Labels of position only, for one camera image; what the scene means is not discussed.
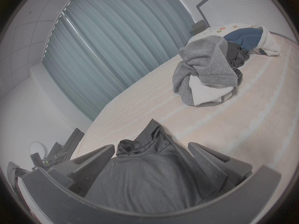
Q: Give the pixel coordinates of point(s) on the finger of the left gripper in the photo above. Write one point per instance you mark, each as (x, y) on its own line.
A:
(55, 151)
(72, 142)

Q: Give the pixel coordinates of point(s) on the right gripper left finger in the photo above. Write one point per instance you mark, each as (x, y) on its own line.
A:
(88, 167)

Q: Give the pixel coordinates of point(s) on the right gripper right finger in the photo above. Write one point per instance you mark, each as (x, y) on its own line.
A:
(210, 167)

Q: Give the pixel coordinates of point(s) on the black T-shirt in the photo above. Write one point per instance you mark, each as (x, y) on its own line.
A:
(144, 176)

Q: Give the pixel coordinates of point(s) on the bed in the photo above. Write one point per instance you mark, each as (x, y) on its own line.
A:
(233, 129)

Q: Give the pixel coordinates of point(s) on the pile of clothes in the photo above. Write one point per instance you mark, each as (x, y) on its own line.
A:
(205, 62)

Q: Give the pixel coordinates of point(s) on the blue-green curtain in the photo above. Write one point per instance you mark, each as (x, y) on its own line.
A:
(128, 31)
(77, 73)

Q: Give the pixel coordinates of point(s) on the white printed pillow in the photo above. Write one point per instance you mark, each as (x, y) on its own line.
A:
(210, 30)

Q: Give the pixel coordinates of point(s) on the dark bedside table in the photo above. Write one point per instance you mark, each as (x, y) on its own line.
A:
(199, 27)

